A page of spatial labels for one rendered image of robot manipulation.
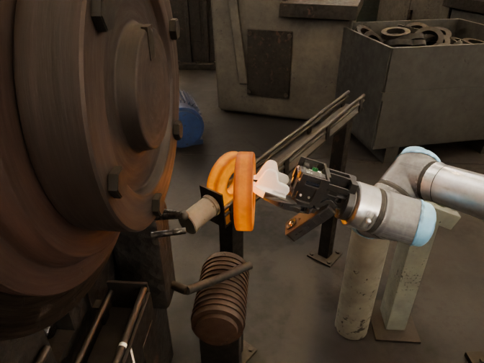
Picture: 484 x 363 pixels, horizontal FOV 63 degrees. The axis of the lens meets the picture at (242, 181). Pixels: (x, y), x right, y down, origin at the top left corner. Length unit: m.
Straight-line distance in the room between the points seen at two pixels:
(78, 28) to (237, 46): 2.89
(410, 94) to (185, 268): 1.65
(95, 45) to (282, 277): 1.55
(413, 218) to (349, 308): 0.74
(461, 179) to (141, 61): 0.69
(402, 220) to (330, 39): 2.34
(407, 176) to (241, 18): 2.39
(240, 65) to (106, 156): 2.90
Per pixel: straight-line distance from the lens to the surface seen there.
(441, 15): 4.28
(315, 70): 3.09
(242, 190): 0.69
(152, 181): 0.45
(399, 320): 1.62
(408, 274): 1.46
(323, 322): 1.63
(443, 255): 2.08
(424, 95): 2.66
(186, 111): 2.60
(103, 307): 0.75
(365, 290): 1.41
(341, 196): 0.77
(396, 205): 0.79
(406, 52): 2.50
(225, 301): 0.96
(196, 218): 0.94
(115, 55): 0.36
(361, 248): 1.30
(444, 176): 0.91
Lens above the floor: 1.24
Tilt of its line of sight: 31 degrees down
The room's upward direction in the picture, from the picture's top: straight up
